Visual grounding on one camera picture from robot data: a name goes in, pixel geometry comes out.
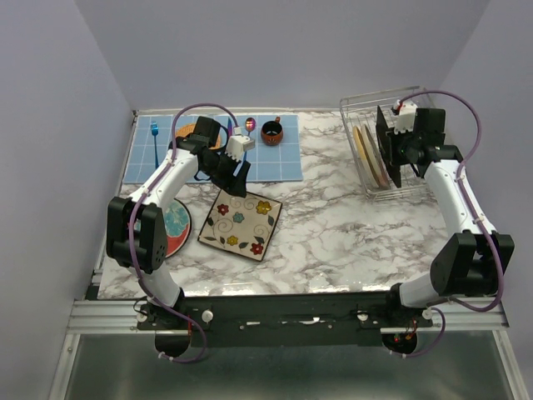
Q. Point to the wire dish rack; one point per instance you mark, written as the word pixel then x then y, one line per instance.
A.
pixel 359 115

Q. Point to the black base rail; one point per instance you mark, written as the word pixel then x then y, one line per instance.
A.
pixel 310 319

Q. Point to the iridescent knife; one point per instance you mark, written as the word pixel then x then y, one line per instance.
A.
pixel 230 127

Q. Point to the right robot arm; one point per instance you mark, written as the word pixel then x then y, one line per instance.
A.
pixel 469 269

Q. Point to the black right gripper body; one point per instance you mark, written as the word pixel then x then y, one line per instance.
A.
pixel 400 147

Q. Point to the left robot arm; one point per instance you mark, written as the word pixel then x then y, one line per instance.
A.
pixel 136 236

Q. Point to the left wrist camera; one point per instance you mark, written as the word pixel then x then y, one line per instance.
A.
pixel 237 146

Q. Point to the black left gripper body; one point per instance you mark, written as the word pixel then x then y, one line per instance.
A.
pixel 223 175

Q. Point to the white floral plate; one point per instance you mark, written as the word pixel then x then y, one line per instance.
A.
pixel 242 226

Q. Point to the brown ceramic mug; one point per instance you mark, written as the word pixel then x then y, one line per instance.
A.
pixel 272 132

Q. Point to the aluminium frame extrusion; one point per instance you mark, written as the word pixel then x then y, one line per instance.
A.
pixel 102 317

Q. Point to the teal and red plate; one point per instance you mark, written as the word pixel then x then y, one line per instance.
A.
pixel 178 225

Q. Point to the brown rimmed plate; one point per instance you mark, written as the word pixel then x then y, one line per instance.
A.
pixel 373 157

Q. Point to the blue grid placemat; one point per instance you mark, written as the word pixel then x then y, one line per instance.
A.
pixel 279 163

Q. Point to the woven wicker coaster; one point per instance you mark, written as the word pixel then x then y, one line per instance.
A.
pixel 187 129

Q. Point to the iridescent spoon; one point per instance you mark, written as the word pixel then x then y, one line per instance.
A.
pixel 250 126

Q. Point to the blue fork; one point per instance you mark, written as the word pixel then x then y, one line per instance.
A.
pixel 154 132

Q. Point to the yellow rimmed plate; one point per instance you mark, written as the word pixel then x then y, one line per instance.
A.
pixel 362 155

